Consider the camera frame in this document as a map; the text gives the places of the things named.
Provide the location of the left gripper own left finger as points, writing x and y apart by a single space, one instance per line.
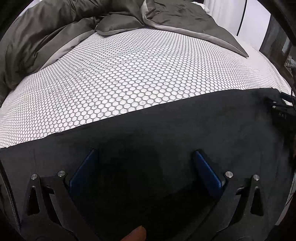
51 204

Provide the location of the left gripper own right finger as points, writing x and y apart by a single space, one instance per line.
237 203

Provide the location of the black pants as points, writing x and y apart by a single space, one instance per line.
143 173

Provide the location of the person left hand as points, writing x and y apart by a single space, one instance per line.
139 234

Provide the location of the white sheer curtain right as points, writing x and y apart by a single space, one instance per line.
226 13

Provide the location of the white honeycomb mattress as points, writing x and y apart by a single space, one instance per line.
108 76

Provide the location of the dark grey duvet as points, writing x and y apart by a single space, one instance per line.
50 29

